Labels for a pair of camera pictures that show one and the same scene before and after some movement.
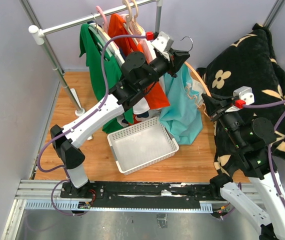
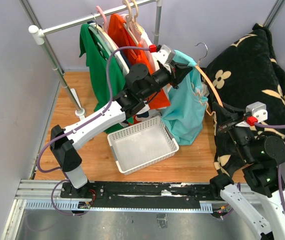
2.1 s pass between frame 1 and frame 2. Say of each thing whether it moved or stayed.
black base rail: stayed
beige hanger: stayed
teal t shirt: moved
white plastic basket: stayed
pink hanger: stayed
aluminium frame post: stayed
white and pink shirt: stayed
